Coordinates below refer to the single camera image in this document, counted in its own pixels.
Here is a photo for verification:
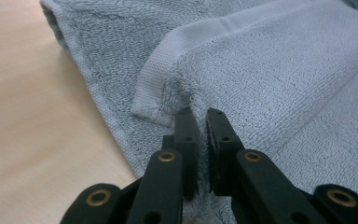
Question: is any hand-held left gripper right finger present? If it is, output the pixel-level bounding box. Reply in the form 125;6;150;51
205;107;247;197

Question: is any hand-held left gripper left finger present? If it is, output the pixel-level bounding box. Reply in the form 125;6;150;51
162;106;200;202

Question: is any light blue terry towel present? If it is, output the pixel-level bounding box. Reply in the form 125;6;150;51
39;0;358;224

